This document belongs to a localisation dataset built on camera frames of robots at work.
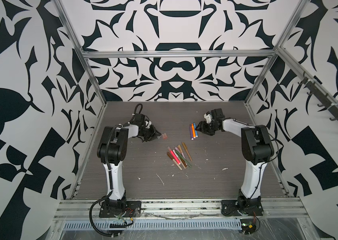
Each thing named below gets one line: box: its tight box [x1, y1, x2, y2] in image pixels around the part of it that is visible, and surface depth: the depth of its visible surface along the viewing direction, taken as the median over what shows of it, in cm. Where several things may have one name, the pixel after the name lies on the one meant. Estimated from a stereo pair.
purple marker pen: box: [189, 124, 195, 141], surface depth 104 cm
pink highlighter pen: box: [167, 146, 181, 165], surface depth 93 cm
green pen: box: [175, 149, 192, 168], surface depth 93 cm
